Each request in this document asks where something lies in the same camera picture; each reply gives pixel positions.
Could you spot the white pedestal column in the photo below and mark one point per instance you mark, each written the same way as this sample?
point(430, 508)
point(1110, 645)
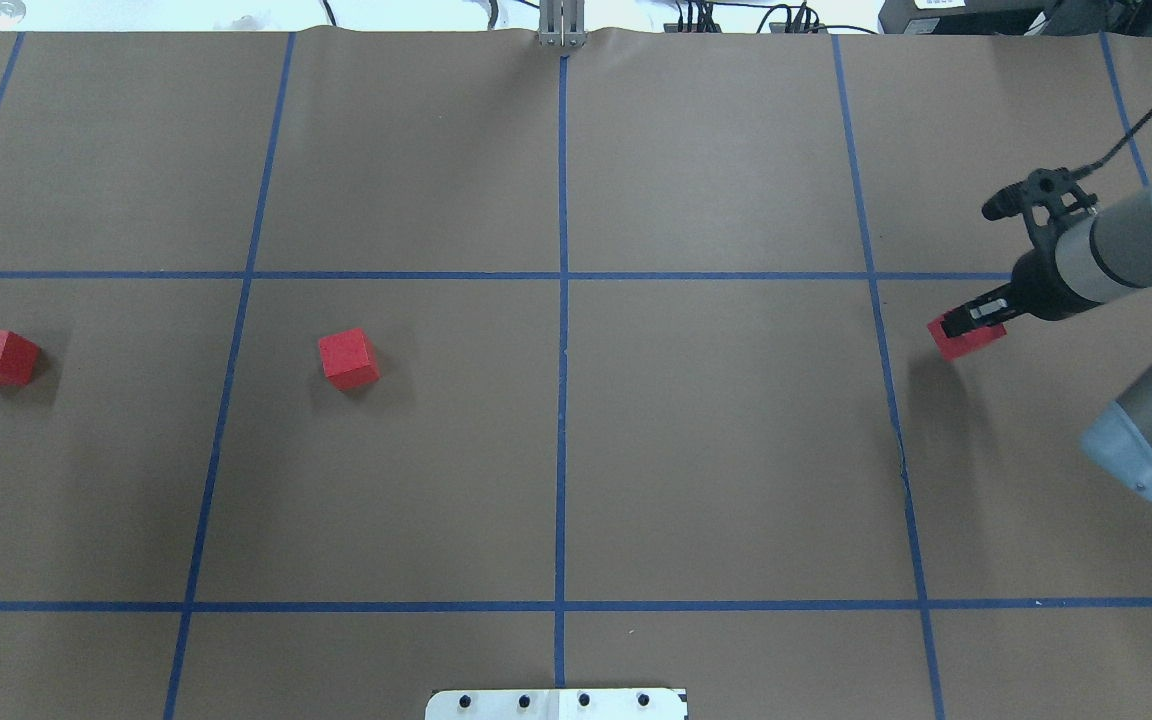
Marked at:
point(557, 703)

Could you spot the black box with label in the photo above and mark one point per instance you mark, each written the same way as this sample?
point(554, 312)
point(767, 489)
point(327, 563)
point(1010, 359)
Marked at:
point(958, 18)

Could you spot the aluminium frame post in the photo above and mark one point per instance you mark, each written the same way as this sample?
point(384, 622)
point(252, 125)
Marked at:
point(561, 23)

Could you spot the brown paper mat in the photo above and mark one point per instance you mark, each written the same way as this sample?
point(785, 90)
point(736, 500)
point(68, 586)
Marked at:
point(657, 404)

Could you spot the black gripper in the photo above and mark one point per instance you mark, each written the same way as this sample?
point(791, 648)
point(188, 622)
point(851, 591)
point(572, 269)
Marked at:
point(1035, 284)

